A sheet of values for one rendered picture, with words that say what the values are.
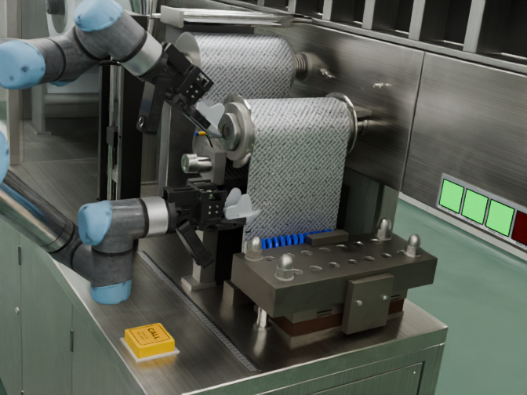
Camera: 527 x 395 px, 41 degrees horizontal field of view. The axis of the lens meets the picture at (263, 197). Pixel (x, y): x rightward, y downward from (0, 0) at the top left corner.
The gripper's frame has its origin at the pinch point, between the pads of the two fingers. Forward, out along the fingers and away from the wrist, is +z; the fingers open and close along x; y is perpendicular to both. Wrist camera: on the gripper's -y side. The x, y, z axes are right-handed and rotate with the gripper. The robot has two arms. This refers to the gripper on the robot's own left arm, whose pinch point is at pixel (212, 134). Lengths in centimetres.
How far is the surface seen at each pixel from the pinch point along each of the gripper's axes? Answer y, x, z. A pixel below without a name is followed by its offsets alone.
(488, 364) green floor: 13, 48, 210
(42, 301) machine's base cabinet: -56, 44, 18
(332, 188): 7.7, -8.2, 26.9
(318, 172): 8.1, -8.1, 21.3
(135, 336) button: -38.5, -17.3, 3.3
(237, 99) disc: 8.3, -1.8, -1.6
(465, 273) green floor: 52, 120, 257
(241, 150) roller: 0.8, -6.7, 3.5
